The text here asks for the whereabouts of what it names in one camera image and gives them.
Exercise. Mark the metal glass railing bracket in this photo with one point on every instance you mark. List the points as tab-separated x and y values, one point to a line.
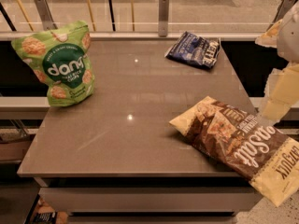
163	18
45	14
283	8

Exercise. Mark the grey drawer front under table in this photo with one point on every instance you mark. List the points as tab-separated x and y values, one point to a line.
169	200

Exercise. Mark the green Dang rice chip bag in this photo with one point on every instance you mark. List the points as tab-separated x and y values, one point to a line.
59	59

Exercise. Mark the blue Kettle chip bag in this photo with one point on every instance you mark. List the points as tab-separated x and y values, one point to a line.
195	51

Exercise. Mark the brown sea salt chip bag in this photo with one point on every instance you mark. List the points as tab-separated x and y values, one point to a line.
266	157

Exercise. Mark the metal glass railing bracket middle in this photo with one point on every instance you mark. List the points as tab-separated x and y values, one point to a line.
163	18

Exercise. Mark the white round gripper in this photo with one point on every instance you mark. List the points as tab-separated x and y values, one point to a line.
290	39

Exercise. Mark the metal glass railing bracket right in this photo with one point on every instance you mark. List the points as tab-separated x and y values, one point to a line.
283	8

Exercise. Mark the snack bag on floor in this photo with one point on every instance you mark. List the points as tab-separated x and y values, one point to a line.
43	213

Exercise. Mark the metal glass railing bracket left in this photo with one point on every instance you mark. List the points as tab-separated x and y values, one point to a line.
45	14

